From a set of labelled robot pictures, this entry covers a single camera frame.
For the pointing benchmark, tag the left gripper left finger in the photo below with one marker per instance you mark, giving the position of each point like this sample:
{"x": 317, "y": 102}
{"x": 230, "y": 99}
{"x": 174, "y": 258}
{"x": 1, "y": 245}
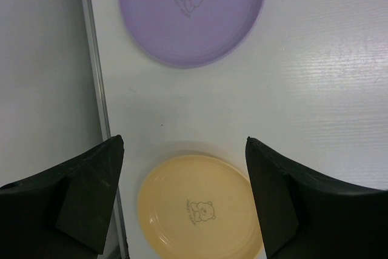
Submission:
{"x": 64, "y": 211}

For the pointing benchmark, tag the purple plate near left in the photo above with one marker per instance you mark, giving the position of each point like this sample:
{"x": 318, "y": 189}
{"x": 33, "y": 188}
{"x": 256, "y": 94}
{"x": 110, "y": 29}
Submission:
{"x": 189, "y": 33}

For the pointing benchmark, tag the orange plate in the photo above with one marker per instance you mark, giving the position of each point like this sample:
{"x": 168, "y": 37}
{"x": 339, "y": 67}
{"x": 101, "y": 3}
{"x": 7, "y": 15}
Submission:
{"x": 197, "y": 206}

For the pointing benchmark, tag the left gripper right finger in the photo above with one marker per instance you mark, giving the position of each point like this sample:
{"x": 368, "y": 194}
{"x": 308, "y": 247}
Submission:
{"x": 306, "y": 214}

